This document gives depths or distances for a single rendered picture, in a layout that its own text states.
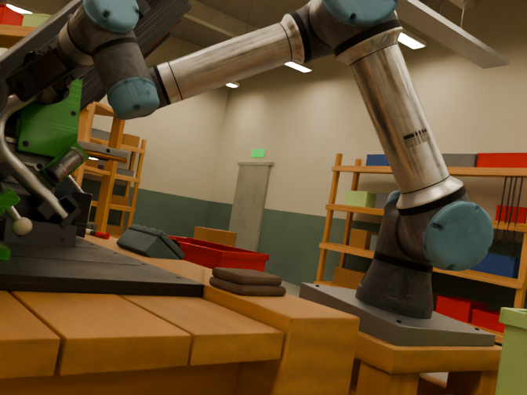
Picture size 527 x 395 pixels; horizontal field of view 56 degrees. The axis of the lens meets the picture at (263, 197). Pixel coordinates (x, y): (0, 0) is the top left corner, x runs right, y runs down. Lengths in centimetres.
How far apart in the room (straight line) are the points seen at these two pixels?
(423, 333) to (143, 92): 60
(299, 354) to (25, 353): 34
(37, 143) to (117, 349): 66
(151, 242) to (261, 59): 44
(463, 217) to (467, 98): 642
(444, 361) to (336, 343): 27
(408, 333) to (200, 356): 41
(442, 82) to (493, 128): 109
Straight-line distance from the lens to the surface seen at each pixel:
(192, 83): 93
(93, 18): 82
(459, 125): 718
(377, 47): 85
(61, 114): 114
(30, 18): 425
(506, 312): 65
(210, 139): 1152
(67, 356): 51
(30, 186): 104
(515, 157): 604
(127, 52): 82
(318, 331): 69
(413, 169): 85
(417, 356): 88
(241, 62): 94
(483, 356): 102
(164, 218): 1104
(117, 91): 81
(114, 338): 52
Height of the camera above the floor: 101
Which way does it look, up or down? 3 degrees up
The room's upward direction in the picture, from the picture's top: 9 degrees clockwise
